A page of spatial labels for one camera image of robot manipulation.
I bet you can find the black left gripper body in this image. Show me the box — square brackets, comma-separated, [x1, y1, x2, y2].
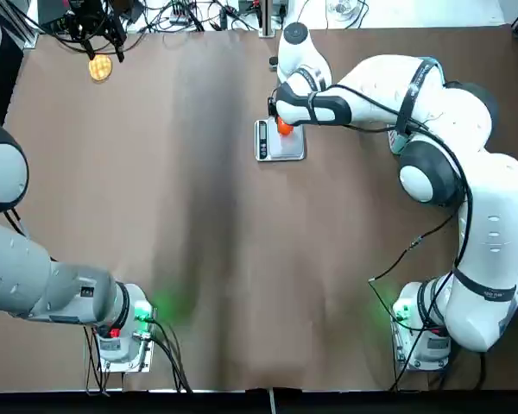
[71, 0, 113, 28]

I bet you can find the silver digital kitchen scale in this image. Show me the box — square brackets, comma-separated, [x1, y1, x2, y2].
[253, 118, 307, 163]

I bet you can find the light blue plastic basket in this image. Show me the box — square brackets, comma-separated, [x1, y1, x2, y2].
[386, 122, 412, 155]

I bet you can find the round golden bread bun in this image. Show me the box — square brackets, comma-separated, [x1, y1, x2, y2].
[88, 54, 113, 83]

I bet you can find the black box with red logo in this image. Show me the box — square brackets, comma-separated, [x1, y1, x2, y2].
[37, 0, 71, 26]

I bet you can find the aluminium frame post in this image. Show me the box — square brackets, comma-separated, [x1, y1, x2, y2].
[258, 0, 285, 38]
[10, 0, 40, 48]

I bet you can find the dangling black arm cable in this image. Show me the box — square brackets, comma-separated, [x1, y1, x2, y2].
[368, 213, 465, 323]

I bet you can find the black base cable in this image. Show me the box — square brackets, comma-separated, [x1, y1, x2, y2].
[83, 325, 111, 396]
[148, 317, 193, 393]

